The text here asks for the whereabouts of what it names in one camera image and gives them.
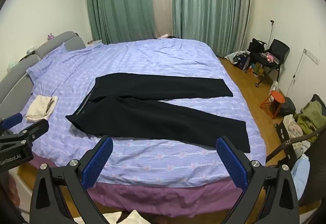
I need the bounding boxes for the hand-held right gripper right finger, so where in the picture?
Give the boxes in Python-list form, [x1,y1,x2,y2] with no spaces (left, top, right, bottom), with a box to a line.
[216,135,300,224]

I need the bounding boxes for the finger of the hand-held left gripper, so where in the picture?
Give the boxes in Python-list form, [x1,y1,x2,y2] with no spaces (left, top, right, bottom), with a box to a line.
[0,119,49,148]
[0,112,23,135]

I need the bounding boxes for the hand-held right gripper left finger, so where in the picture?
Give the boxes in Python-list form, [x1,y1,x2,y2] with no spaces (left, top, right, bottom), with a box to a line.
[30,135,114,224]

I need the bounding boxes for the black pants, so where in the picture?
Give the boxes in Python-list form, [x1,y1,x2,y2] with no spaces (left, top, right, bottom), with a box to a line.
[66,73,251,153]

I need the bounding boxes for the cream folded towel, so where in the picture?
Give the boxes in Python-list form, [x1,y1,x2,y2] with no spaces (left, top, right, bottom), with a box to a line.
[25,95,59,122]

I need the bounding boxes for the grey padded headboard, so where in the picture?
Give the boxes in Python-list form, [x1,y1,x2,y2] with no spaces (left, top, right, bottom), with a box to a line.
[0,31,87,112]

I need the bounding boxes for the purple bed sheet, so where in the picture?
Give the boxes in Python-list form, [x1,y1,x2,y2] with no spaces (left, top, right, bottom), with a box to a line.
[31,153,255,217]

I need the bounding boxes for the white cloth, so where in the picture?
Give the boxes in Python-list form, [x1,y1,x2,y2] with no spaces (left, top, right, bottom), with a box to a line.
[104,210,148,224]

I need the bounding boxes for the lilac floral pillow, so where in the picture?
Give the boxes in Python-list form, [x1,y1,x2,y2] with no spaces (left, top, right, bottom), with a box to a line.
[26,44,69,82]

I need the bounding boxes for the white floral garment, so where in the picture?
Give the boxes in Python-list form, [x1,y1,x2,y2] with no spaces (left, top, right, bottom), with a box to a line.
[283,114,310,150]

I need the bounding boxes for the light blue cloth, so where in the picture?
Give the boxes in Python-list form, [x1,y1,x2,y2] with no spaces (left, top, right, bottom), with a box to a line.
[290,156,310,194]

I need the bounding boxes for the dark grey bag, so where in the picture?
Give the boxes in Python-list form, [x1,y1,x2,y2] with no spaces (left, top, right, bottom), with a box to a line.
[280,98,296,116]

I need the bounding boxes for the orange stool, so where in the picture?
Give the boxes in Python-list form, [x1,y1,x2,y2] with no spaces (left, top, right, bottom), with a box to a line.
[260,90,284,119]

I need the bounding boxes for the olive green garment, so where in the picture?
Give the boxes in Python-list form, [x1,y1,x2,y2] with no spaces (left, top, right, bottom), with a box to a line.
[297,100,326,135]

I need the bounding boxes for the colourful toys on floor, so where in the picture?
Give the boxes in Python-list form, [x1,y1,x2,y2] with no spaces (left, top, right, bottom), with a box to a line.
[248,62,265,77]

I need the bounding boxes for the dark blue bag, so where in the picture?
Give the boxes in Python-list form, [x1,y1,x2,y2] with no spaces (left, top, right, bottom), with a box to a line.
[239,57,251,71]

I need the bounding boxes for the white patterned bag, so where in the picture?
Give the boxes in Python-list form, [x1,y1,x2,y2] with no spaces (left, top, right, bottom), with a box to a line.
[224,51,251,65]

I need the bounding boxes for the bed with purple duvet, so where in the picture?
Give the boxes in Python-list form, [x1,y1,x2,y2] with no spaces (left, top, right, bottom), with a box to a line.
[10,39,267,187]

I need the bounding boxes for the black bag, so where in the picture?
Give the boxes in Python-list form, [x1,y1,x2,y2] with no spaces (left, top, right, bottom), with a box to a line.
[248,38,267,53]

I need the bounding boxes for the black chair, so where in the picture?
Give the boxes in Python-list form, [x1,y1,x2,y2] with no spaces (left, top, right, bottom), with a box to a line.
[251,39,291,84]

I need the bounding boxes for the hanging wall cable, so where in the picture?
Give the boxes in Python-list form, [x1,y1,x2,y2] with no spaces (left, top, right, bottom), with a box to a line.
[286,49,306,97]

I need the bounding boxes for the white wall cable duct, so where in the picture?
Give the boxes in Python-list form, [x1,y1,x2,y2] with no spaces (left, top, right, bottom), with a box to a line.
[303,49,320,64]

